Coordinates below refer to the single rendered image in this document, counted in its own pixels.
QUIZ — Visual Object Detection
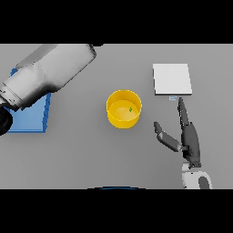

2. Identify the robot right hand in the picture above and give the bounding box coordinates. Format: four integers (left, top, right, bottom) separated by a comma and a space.
153, 96, 202, 169

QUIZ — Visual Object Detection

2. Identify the pale square measuring scale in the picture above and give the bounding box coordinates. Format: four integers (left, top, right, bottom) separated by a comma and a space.
152, 63, 193, 101

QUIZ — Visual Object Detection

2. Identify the yellow bowl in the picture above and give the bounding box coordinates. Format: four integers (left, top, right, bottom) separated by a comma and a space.
106, 89, 143, 130

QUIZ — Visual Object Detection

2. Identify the blue tray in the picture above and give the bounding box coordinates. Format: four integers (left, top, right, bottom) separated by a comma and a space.
5, 67, 52, 134

